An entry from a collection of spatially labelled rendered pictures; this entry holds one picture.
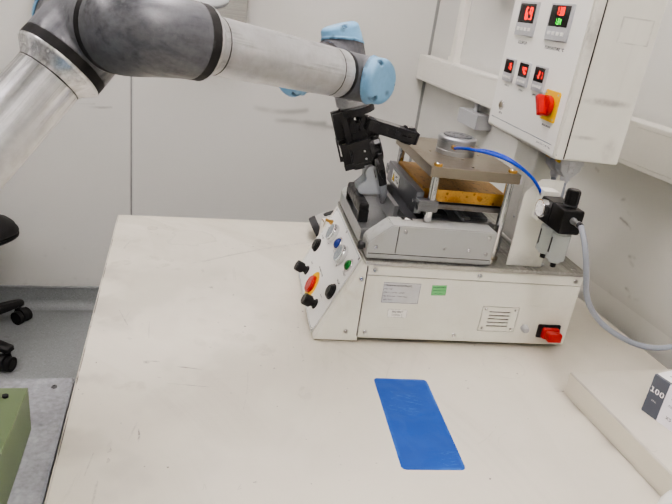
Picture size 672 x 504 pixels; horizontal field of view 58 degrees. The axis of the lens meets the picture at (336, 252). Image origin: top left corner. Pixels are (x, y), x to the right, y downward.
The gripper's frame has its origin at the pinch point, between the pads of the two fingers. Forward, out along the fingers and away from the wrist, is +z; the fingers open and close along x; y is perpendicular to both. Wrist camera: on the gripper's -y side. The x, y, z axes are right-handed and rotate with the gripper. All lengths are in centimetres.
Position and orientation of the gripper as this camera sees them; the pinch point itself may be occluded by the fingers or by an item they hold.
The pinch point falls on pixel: (384, 196)
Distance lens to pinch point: 128.1
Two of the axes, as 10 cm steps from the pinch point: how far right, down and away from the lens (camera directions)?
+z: 2.1, 8.8, 4.2
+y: -9.7, 2.5, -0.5
